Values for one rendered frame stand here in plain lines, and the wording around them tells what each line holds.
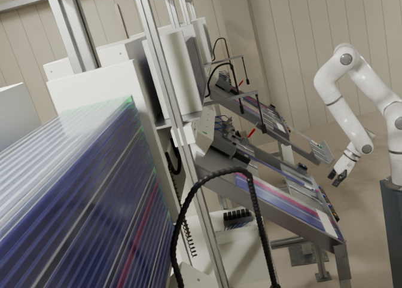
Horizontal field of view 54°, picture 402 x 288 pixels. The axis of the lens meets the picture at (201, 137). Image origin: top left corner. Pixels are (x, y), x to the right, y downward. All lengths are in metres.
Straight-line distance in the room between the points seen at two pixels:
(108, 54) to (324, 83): 1.04
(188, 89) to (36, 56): 3.75
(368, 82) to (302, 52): 3.17
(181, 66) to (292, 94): 3.70
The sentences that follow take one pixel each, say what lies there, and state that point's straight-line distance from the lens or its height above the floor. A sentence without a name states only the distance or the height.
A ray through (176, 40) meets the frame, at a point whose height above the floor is 1.68.
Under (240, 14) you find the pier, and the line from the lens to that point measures 4.80.
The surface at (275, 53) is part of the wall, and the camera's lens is 5.04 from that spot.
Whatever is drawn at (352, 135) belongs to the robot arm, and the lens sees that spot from 2.02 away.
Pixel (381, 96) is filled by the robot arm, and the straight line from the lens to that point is 2.05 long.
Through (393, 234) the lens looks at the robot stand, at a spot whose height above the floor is 0.42.
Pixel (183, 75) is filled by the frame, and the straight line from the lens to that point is 1.56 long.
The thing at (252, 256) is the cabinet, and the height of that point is 0.62.
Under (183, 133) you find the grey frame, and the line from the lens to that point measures 1.47.
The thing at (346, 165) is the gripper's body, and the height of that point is 0.86.
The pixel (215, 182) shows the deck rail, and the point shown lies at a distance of 1.58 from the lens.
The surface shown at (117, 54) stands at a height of 1.69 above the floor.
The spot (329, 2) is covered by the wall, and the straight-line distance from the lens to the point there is 5.21.
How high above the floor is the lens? 1.76
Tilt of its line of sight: 17 degrees down
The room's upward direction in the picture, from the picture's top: 15 degrees counter-clockwise
